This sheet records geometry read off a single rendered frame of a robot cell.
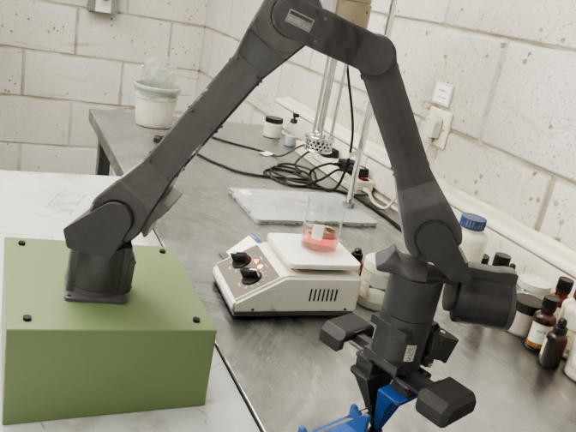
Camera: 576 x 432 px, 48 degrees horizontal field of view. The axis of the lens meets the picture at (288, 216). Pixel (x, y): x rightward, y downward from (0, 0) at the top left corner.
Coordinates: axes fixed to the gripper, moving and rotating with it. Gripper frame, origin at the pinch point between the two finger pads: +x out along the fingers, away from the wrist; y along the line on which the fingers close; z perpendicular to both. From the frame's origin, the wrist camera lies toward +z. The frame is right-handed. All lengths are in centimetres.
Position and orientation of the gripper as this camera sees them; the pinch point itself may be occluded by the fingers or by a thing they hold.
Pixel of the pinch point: (382, 402)
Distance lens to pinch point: 77.3
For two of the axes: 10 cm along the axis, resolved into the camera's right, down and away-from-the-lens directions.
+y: -6.5, -3.7, 6.7
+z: 7.4, -1.1, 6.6
